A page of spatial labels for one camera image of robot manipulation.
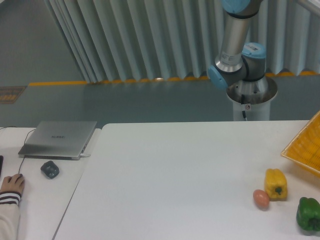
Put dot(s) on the person's hand on mouse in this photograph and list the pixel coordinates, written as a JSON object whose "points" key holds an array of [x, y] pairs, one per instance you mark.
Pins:
{"points": [[13, 184]]}

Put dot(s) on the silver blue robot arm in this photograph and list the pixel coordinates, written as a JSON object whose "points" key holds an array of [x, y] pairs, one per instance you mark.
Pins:
{"points": [[236, 61]]}

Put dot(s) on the white striped sleeve forearm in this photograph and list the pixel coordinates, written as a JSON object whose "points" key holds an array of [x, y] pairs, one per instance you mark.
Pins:
{"points": [[9, 214]]}

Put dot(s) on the yellow plastic basket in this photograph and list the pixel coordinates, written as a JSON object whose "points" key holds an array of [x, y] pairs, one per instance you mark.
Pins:
{"points": [[304, 148]]}

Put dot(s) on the black keyboard edge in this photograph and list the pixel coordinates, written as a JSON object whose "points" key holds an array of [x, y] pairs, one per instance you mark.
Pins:
{"points": [[1, 164]]}

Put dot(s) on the dark grey round device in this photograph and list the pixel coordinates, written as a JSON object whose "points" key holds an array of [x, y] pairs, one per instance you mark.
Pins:
{"points": [[50, 169]]}

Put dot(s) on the silver closed laptop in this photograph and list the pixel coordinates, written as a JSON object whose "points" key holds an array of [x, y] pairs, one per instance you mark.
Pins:
{"points": [[61, 140]]}

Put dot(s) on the pleated white curtain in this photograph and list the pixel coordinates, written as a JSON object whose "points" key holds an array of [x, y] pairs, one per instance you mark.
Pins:
{"points": [[122, 40]]}

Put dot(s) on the brown egg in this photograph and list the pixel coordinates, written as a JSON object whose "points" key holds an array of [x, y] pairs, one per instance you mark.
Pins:
{"points": [[261, 198]]}

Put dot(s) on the yellow bell pepper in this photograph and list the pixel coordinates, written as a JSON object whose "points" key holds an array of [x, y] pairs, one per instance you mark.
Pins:
{"points": [[275, 184]]}

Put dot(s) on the green bell pepper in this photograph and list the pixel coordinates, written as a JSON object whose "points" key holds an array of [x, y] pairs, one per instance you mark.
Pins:
{"points": [[308, 214]]}

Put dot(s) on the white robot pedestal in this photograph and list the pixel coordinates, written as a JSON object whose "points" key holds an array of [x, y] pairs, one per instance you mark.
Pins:
{"points": [[251, 101]]}

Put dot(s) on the silver aluminium frame bar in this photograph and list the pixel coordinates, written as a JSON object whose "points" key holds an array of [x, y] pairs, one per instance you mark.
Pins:
{"points": [[311, 5]]}

